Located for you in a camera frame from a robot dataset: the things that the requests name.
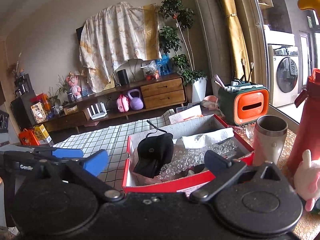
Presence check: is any checkered white tablecloth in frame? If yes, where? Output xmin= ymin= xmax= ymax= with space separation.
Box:
xmin=54 ymin=119 xmax=152 ymax=191

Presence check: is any yellow milk carton box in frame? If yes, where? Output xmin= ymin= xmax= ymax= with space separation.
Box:
xmin=34 ymin=124 xmax=52 ymax=145

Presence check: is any bubble wrap sheet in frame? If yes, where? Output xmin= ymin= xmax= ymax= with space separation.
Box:
xmin=158 ymin=138 xmax=238 ymax=181

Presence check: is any red cardboard box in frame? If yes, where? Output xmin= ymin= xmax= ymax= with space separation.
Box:
xmin=122 ymin=115 xmax=254 ymax=195

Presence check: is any white wifi router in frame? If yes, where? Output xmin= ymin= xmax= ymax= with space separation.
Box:
xmin=87 ymin=102 xmax=107 ymax=120

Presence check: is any steel travel tumbler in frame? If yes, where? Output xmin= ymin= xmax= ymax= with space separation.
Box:
xmin=253 ymin=115 xmax=288 ymax=166

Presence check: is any orange green desk organizer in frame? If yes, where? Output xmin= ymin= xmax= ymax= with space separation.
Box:
xmin=217 ymin=83 xmax=269 ymax=126

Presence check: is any pink toy backpack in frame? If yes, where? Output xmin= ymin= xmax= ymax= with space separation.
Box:
xmin=116 ymin=94 xmax=130 ymax=113

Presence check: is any purple kettlebell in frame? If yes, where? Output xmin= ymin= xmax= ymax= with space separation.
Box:
xmin=127 ymin=89 xmax=144 ymax=111

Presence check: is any pink doll figurine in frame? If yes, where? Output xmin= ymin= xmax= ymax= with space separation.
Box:
xmin=66 ymin=72 xmax=82 ymax=99

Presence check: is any black cylindrical speaker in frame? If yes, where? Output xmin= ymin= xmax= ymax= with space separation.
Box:
xmin=117 ymin=69 xmax=130 ymax=86

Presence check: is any wooden tv cabinet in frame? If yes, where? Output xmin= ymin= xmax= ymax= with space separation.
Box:
xmin=43 ymin=73 xmax=187 ymax=132

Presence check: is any pink plush toy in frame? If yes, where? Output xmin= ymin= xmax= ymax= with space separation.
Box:
xmin=294 ymin=150 xmax=319 ymax=212

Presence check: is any red water bottle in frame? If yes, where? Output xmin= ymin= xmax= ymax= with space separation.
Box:
xmin=287 ymin=68 xmax=320 ymax=174

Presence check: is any bag of snacks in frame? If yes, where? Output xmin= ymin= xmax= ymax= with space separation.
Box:
xmin=140 ymin=60 xmax=160 ymax=81

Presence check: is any blue plastic bag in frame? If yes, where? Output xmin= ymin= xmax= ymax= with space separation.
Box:
xmin=155 ymin=54 xmax=171 ymax=76

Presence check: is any golden curtain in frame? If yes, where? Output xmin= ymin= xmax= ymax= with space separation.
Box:
xmin=220 ymin=0 xmax=249 ymax=79

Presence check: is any floral cloth over tv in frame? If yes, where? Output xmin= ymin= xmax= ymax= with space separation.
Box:
xmin=79 ymin=2 xmax=161 ymax=93

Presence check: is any washing machine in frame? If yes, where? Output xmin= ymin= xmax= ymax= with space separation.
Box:
xmin=264 ymin=24 xmax=299 ymax=107

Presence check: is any potted green plant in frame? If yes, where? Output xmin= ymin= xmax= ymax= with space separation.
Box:
xmin=159 ymin=0 xmax=207 ymax=103

